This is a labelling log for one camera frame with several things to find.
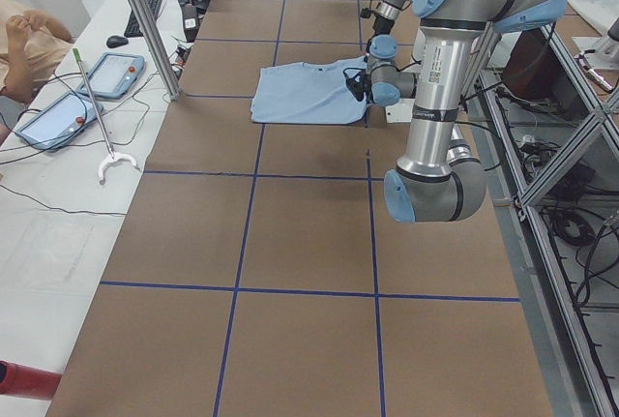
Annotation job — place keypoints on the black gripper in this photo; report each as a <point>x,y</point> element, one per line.
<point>371,96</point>
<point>382,26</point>

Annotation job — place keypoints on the light blue t-shirt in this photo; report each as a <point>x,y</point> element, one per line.
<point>305,93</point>

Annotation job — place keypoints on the person in beige clothes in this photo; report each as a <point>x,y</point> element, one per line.
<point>33,44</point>

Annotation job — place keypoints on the blue teach pendant far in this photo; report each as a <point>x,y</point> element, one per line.
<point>113,74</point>

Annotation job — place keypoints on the blue teach pendant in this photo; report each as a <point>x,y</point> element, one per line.
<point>59,123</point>
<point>113,74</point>

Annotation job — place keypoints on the black computer mouse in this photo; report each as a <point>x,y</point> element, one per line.
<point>115,41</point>

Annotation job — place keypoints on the blue teach pendant near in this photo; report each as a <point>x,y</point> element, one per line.
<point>59,123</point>

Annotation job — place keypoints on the red cylindrical object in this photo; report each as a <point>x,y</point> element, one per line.
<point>26,382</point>

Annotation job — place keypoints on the aluminium frame post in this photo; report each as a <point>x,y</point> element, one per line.
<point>156,48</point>

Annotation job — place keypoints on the aluminium side frame rail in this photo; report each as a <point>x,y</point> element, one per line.
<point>554,133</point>

